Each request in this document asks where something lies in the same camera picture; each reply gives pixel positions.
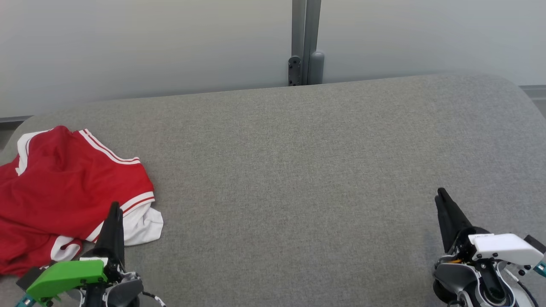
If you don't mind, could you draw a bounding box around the black perforated metal bracket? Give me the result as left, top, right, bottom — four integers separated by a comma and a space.
288, 55, 302, 87

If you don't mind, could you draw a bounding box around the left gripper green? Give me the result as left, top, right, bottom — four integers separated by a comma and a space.
26, 202, 129, 307

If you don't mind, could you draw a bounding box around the right camera cable teal plug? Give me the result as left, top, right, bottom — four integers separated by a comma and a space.
514, 260, 546, 307

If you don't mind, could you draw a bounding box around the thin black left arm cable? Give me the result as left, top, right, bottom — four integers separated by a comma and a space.
141, 290, 167, 307

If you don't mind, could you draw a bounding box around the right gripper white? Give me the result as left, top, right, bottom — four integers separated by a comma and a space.
435, 187, 545, 266

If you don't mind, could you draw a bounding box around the red white basketball jersey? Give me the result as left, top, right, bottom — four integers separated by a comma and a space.
0, 125, 164, 256

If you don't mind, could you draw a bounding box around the grey cylindrical post cap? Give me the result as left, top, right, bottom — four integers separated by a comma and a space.
308, 51, 325, 85

